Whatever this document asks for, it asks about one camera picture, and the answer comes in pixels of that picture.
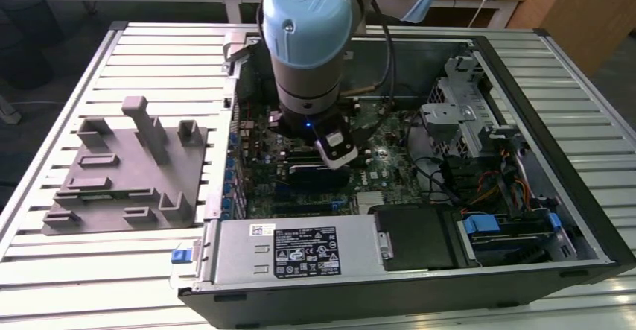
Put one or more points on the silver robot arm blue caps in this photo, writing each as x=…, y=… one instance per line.
x=308, y=84

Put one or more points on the small black graphics card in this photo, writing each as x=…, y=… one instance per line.
x=317, y=181

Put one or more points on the round coin cell battery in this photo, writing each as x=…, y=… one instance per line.
x=382, y=111

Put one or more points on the green motherboard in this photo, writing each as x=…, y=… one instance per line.
x=392, y=181

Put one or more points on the silver finned chipset heatsink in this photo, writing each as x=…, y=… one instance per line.
x=369, y=199

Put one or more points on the silver perforated disk bay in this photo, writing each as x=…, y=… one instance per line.
x=461, y=91

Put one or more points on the grey parts rack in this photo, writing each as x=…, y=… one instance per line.
x=144, y=196

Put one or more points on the silver power supply unit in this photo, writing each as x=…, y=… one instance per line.
x=238, y=255

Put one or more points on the blue case latch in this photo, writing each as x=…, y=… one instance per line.
x=180, y=255

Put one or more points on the hard disk in blue carrier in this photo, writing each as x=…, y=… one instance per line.
x=478, y=225

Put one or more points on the black open PC case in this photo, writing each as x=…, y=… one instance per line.
x=348, y=304

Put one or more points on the grey chair leg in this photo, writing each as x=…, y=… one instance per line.
x=9, y=112

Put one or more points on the dark office chair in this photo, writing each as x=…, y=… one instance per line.
x=29, y=47

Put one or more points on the wooden cabinet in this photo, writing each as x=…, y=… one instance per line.
x=585, y=9

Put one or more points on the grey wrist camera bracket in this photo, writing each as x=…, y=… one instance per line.
x=273, y=118

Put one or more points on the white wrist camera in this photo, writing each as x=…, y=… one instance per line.
x=340, y=155

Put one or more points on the silver bracket with round hole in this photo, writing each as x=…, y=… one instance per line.
x=438, y=115

